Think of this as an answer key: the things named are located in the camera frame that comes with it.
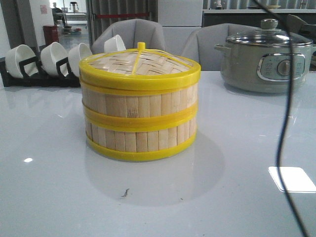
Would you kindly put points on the white bowl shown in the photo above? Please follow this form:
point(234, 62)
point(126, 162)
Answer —
point(76, 54)
point(16, 55)
point(50, 55)
point(114, 44)

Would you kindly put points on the bamboo steamer basket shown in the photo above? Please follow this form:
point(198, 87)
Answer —
point(139, 111)
point(141, 146)

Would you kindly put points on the grey chair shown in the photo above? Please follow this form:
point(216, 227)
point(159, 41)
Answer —
point(200, 44)
point(133, 31)

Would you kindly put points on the red bin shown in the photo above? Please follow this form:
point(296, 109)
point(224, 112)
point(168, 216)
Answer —
point(50, 34)

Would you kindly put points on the left grey chair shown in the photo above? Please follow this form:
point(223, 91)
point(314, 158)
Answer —
point(133, 31)

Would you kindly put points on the glass pot lid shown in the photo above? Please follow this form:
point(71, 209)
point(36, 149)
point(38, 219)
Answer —
point(269, 35)

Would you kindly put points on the bamboo steamer lid yellow rim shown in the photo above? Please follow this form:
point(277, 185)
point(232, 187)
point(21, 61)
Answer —
point(139, 70)

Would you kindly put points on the white bowl far left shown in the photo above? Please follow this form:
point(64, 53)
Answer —
point(16, 55)

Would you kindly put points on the black bowl rack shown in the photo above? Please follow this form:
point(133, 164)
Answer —
point(34, 74)

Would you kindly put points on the white cabinet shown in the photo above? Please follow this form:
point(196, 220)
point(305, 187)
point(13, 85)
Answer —
point(179, 18)

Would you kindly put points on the grey-green electric cooking pot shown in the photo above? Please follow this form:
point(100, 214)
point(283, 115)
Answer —
point(265, 68)

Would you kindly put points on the right grey chair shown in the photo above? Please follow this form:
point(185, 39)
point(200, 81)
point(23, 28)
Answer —
point(200, 44)

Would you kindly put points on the white bowl right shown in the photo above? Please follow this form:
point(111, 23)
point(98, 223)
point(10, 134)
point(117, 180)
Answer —
point(114, 44)

